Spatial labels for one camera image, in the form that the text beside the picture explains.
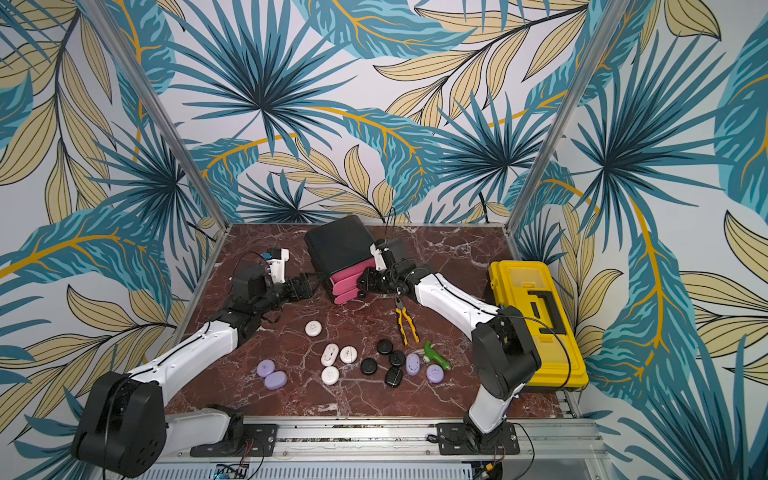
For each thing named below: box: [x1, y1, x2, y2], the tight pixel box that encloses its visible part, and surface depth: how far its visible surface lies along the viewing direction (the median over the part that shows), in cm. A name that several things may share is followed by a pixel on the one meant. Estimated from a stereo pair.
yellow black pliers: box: [395, 296, 420, 346], surface depth 95 cm
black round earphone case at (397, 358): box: [389, 350, 405, 367], surface depth 87 cm
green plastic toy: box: [424, 340, 452, 371], surface depth 88 cm
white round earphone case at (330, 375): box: [321, 366, 340, 385], surface depth 84 cm
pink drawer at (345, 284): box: [329, 271, 363, 296], surface depth 86 cm
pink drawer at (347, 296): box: [334, 288, 360, 305], surface depth 97 cm
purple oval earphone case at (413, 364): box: [405, 353, 421, 377], surface depth 85 cm
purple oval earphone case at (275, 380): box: [264, 371, 288, 391], surface depth 83 cm
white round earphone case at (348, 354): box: [339, 345, 358, 364], surface depth 87 cm
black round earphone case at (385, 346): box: [377, 339, 393, 355], surface depth 90 cm
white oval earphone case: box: [320, 343, 340, 367], surface depth 87 cm
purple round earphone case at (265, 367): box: [256, 359, 276, 378], surface depth 85 cm
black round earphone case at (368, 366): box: [361, 358, 377, 375], surface depth 86 cm
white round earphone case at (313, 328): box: [305, 320, 322, 337], surface depth 92 cm
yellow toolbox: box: [489, 261, 589, 387], surface depth 83 cm
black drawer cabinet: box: [304, 215, 376, 302], surface depth 97 cm
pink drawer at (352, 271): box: [330, 258, 375, 283], surface depth 88 cm
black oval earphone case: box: [384, 366, 403, 388], surface depth 85 cm
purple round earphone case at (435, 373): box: [426, 364, 445, 384], surface depth 85 cm
